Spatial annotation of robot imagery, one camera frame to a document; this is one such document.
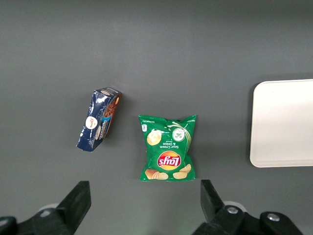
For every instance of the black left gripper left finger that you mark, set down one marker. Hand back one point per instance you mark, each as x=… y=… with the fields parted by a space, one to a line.
x=73 y=208

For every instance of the blue chocolate cookie box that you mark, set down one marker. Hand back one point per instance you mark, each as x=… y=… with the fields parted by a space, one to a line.
x=97 y=122

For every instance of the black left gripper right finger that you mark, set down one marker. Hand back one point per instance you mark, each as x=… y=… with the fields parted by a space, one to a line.
x=212 y=208

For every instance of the green Lay's chips bag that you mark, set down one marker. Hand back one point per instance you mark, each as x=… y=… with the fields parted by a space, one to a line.
x=168 y=149

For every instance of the beige plastic tray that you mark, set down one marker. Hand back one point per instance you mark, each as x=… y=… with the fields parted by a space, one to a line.
x=283 y=122

